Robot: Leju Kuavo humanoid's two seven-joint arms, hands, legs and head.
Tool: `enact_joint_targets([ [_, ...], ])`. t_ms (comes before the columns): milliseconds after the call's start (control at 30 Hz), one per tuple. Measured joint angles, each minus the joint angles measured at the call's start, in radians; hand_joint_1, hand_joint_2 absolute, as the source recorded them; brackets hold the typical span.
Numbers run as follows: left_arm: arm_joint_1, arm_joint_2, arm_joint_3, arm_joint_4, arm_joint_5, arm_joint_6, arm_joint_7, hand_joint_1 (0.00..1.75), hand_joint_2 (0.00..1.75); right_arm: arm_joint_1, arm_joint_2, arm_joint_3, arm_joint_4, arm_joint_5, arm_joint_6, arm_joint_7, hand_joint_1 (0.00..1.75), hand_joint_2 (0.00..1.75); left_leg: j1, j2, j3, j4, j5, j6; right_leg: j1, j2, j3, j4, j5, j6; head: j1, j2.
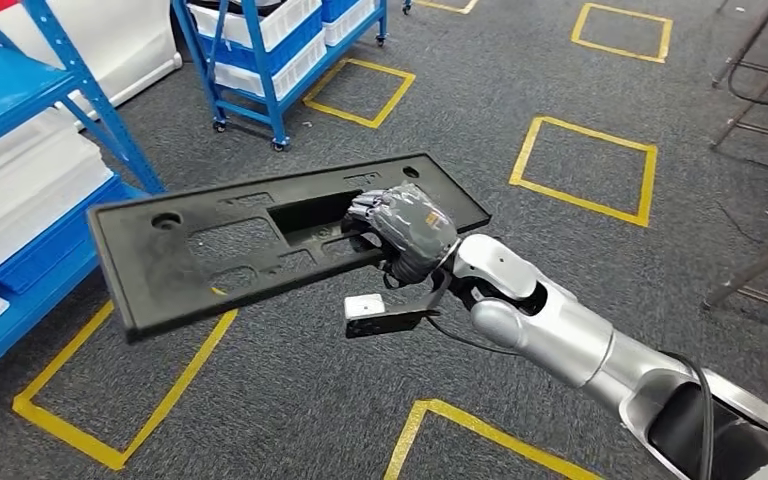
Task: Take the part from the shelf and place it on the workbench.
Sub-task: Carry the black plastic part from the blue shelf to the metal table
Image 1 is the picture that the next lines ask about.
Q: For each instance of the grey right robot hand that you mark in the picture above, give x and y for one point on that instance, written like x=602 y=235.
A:
x=417 y=225

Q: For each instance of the blue wheeled shelf trolley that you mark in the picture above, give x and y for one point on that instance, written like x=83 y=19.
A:
x=265 y=106

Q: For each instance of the black plastic plate part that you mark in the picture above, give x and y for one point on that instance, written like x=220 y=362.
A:
x=159 y=278

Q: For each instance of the metal table leg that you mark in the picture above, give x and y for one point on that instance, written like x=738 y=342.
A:
x=755 y=268

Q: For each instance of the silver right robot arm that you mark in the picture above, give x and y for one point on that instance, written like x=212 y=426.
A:
x=556 y=331

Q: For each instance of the metal table frame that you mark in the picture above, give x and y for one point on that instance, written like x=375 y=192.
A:
x=748 y=46

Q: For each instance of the large blue shelf rack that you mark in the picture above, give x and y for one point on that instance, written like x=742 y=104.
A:
x=13 y=86

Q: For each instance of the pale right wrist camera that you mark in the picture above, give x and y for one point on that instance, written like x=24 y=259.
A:
x=364 y=306

